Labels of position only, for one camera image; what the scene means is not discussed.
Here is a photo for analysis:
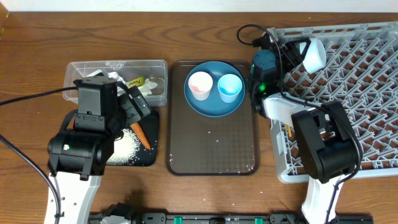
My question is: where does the light blue bowl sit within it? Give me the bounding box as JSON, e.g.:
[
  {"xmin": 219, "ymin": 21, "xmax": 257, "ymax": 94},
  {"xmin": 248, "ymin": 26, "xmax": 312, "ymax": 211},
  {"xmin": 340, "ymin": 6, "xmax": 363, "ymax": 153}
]
[{"xmin": 302, "ymin": 38, "xmax": 326, "ymax": 73}]

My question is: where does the foil snack wrapper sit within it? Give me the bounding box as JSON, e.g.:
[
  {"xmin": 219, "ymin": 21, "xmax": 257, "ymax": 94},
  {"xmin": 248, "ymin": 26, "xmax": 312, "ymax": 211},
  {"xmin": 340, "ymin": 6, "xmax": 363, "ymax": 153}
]
[{"xmin": 108, "ymin": 72, "xmax": 145, "ymax": 88}]

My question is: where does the wooden chopstick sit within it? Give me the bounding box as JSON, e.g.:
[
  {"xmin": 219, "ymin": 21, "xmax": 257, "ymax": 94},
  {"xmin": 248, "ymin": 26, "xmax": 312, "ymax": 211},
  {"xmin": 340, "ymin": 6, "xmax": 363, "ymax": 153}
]
[{"xmin": 285, "ymin": 124, "xmax": 292, "ymax": 138}]

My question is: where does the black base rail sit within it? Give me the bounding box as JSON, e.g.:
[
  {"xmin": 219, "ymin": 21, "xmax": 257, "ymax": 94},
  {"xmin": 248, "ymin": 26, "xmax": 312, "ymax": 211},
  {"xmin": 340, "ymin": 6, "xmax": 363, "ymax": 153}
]
[{"xmin": 90, "ymin": 203, "xmax": 374, "ymax": 224}]

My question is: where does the orange carrot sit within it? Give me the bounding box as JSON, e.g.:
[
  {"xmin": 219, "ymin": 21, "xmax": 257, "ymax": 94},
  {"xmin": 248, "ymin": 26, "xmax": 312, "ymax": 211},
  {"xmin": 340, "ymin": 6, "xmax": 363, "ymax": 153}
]
[{"xmin": 130, "ymin": 122, "xmax": 151, "ymax": 149}]

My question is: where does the dark blue plate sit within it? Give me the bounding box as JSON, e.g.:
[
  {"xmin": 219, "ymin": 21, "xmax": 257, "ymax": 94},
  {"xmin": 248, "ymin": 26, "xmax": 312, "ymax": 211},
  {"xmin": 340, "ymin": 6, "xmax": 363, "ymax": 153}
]
[{"xmin": 184, "ymin": 61, "xmax": 245, "ymax": 117}]

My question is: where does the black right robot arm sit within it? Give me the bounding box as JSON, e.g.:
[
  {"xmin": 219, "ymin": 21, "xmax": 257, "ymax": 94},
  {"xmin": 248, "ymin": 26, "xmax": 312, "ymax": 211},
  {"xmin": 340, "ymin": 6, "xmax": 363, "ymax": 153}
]
[{"xmin": 167, "ymin": 31, "xmax": 362, "ymax": 223}]

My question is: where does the light blue cup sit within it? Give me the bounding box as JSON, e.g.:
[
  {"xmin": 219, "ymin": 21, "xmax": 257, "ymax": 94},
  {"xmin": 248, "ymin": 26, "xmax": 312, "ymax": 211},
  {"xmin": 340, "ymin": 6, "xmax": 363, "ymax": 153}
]
[{"xmin": 217, "ymin": 74, "xmax": 243, "ymax": 103}]

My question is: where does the grey dishwasher rack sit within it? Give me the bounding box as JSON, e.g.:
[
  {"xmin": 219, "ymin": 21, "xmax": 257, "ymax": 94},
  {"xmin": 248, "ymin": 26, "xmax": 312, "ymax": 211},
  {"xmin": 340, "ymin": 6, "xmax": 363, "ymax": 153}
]
[{"xmin": 272, "ymin": 22, "xmax": 397, "ymax": 179}]

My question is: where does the clear plastic bin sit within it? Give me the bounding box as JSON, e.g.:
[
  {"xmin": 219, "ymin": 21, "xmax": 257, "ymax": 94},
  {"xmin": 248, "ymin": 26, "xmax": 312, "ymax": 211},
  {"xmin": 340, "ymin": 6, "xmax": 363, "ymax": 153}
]
[{"xmin": 64, "ymin": 60, "xmax": 168, "ymax": 107}]

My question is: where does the white tissue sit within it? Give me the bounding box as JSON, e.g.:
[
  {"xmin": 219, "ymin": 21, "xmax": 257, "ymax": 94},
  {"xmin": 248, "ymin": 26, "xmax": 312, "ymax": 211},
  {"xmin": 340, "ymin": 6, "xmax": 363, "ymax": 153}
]
[{"xmin": 138, "ymin": 78, "xmax": 158, "ymax": 96}]

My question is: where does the brown serving tray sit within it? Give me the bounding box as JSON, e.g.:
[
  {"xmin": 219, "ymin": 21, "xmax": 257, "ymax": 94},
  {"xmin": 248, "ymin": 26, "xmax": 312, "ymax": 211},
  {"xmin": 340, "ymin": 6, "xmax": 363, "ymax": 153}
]
[{"xmin": 166, "ymin": 60, "xmax": 259, "ymax": 176}]

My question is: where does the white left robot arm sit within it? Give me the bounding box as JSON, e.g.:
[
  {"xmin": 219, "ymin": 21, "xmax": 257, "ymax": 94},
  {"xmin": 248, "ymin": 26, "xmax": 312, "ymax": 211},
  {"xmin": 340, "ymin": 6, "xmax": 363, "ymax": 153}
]
[{"xmin": 45, "ymin": 95, "xmax": 133, "ymax": 223}]

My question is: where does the black plastic tray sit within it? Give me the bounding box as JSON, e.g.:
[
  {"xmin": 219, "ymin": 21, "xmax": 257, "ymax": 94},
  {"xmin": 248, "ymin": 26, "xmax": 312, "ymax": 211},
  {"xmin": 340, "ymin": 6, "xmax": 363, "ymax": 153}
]
[{"xmin": 139, "ymin": 110, "xmax": 159, "ymax": 155}]

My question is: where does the pile of rice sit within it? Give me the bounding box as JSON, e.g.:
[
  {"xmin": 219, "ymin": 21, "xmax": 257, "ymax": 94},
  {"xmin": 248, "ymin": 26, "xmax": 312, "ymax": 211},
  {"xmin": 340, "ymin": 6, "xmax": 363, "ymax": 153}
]
[{"xmin": 106, "ymin": 129, "xmax": 156, "ymax": 166}]

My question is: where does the pink cup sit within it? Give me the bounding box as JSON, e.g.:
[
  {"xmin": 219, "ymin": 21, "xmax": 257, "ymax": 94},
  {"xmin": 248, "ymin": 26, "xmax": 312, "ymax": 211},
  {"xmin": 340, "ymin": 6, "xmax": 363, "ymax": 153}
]
[{"xmin": 188, "ymin": 72, "xmax": 213, "ymax": 101}]

